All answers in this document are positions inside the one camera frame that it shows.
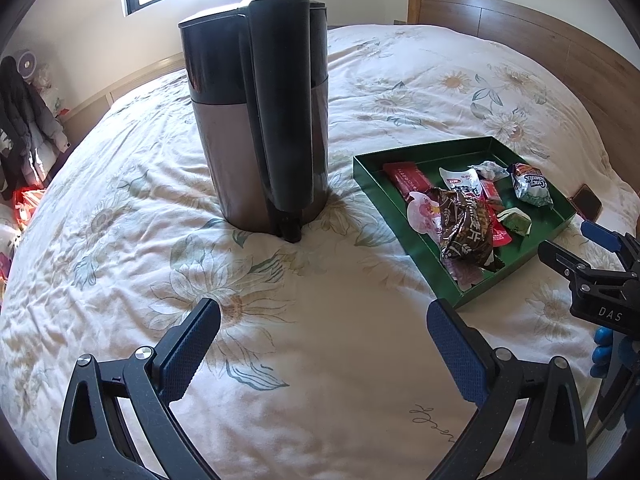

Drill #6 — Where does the small green snack packet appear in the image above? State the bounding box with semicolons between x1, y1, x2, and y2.
496;207;532;236

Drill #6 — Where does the brown snack packet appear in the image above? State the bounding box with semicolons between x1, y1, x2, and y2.
431;187;496;268

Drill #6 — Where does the wooden headboard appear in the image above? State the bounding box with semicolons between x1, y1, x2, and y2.
407;0;640;156

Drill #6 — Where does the person's right hand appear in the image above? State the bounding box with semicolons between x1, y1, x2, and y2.
590;326;623;380

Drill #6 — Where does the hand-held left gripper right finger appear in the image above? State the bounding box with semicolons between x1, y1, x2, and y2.
426;298;588;480

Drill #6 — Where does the tall red snack packet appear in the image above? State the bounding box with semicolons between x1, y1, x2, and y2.
439;166;513;246

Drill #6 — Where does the small purple fan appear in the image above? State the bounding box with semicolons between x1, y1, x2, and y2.
14;49;38;77

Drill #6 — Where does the dark grey hanging jacket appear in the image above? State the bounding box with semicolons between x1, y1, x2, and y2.
20;80;71;183

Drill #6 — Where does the red plastic bag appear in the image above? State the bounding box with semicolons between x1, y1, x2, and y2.
12;187;47;226

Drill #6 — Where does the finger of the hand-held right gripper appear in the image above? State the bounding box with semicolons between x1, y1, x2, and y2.
537;240;603;293
580;220;640;273

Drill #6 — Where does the small red candy bar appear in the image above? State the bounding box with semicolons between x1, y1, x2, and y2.
480;180;503;207

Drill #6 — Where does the dark brown phone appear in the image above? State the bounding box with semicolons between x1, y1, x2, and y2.
570;184;603;221

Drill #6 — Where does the silver blue-print snack packet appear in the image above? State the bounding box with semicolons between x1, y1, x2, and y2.
507;162;555;209

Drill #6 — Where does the pink cartoon character packet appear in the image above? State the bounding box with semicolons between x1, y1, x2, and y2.
406;189;496;293

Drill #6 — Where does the brown and black electric kettle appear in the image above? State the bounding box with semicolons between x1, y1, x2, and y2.
178;0;331;245

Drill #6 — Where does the clear candy packet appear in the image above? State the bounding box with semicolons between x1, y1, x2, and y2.
470;160;511;182

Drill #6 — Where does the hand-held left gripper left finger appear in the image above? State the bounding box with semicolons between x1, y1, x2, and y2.
56;298;222;480

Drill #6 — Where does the bed with floral sheet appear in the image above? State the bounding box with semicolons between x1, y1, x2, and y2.
0;22;640;480

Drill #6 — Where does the green tray box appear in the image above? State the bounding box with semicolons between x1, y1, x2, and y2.
352;135;578;311

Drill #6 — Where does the dark red snack packet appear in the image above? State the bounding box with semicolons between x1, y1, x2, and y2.
382;161;433;198

